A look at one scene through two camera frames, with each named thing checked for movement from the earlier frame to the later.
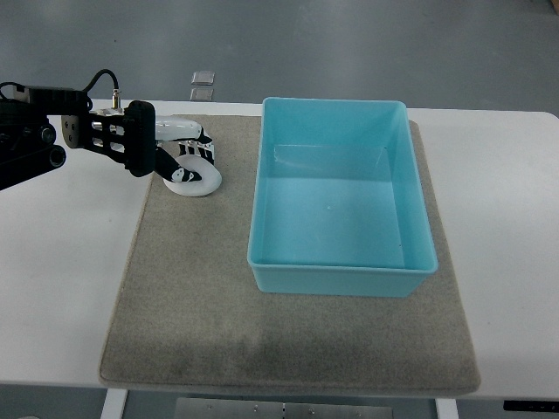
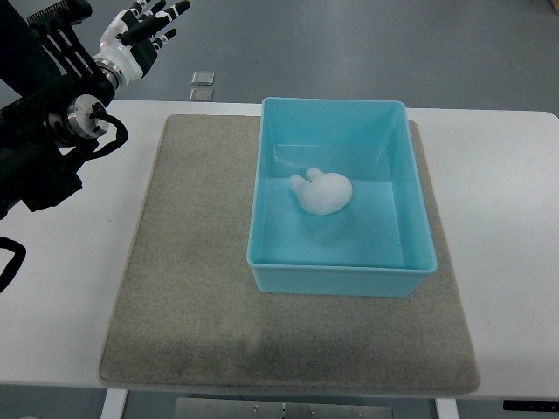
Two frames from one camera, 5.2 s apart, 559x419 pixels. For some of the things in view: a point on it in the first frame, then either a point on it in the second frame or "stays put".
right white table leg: [446, 408] stays put
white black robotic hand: [192, 140] to [128, 40]
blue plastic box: [337, 206] stays put
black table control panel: [531, 406] stays put
